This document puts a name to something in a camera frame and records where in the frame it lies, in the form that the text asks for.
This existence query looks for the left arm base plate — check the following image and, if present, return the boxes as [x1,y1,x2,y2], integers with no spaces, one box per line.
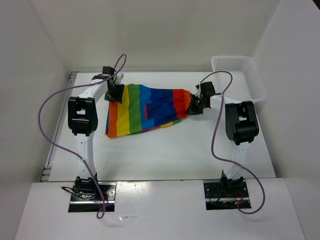
[65,182,117,213]

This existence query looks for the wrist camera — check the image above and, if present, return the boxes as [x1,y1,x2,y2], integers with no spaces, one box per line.
[195,84,202,98]
[113,73,124,85]

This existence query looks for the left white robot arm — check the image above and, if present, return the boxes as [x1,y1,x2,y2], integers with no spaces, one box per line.
[67,66,124,200]

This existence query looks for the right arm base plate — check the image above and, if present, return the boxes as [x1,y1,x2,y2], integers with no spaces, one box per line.
[203,180,252,211]

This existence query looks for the rainbow striped shorts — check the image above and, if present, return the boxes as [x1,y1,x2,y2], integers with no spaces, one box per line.
[105,84,191,138]

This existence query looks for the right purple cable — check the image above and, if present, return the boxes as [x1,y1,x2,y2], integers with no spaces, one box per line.
[199,71,266,215]

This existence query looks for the white plastic basket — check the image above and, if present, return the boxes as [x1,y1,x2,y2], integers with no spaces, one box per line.
[211,55,267,103]

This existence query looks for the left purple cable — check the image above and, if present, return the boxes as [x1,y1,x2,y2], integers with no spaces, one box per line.
[37,54,127,220]

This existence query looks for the purple cable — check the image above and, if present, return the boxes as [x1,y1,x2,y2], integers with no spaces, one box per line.
[199,71,266,215]
[37,54,127,220]

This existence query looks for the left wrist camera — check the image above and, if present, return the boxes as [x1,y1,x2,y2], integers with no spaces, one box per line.
[113,73,124,85]

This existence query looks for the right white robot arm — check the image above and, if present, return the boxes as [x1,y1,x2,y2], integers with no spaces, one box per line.
[187,82,260,197]

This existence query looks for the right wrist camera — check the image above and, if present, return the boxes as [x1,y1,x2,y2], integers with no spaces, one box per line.
[195,84,202,98]

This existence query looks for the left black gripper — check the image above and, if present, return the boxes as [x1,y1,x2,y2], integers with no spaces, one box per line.
[104,82,125,104]

